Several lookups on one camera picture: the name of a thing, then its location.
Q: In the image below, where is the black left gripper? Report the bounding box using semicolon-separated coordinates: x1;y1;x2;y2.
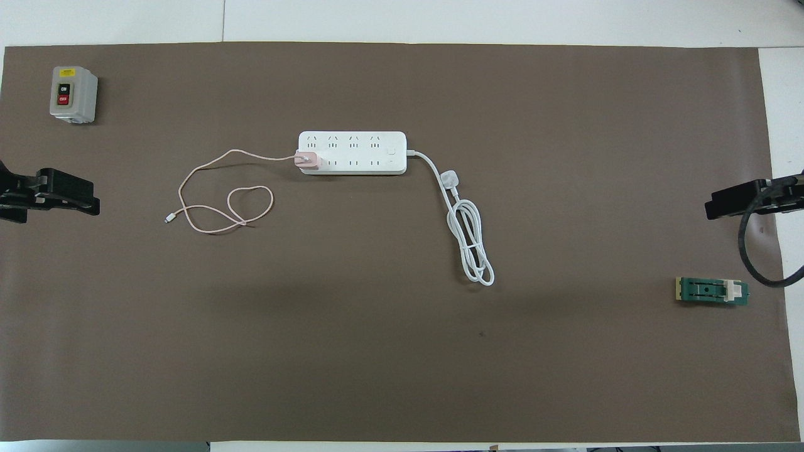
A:
0;160;101;223

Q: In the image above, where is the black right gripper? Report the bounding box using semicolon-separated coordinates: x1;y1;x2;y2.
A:
706;175;804;220

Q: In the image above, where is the pink charging cable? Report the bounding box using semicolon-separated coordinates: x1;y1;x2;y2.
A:
165;149;297;234

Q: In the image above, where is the white power strip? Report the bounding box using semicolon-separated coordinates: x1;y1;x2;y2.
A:
297;131;408;176

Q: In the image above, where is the brown table mat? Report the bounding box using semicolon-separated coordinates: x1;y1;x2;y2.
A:
0;41;801;443

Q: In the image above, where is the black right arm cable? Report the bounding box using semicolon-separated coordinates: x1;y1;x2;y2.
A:
738;169;804;288

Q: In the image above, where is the green knife switch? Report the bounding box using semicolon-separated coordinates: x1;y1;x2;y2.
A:
675;276;750;308

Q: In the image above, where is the grey on-off switch box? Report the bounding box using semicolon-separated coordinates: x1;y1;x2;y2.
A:
50;66;99;124

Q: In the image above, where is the white power strip cord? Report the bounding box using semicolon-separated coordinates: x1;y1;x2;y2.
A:
406;149;495;287

